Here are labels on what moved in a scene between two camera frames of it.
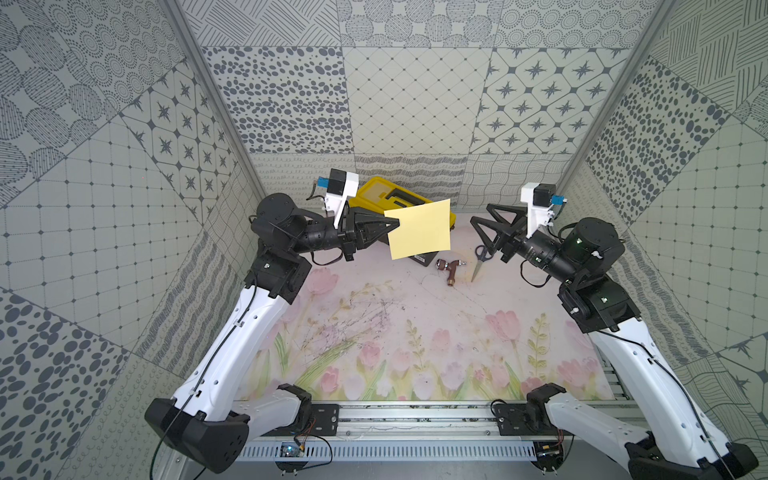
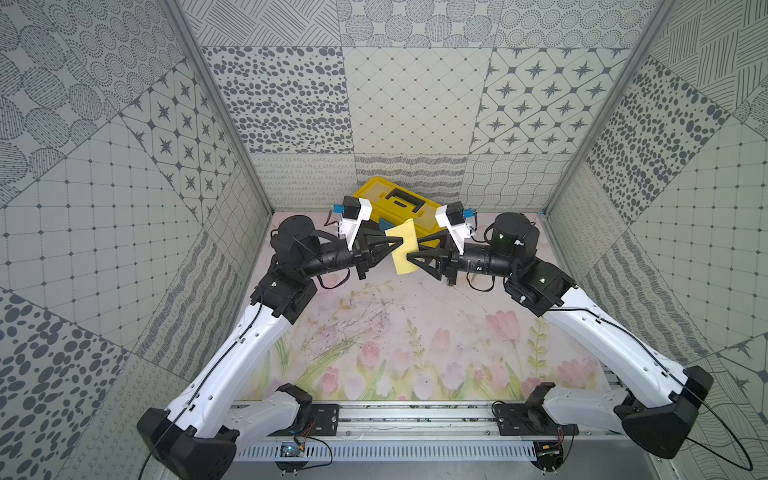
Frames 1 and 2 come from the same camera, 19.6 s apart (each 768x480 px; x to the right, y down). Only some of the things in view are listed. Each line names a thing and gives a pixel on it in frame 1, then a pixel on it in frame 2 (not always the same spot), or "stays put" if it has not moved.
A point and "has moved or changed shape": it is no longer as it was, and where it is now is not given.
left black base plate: [325, 421] stays put
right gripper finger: [519, 211] → [433, 241]
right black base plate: [511, 421] stays put
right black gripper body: [515, 244] → [455, 264]
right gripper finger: [499, 228] → [433, 262]
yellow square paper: [422, 229] has moved or changed shape
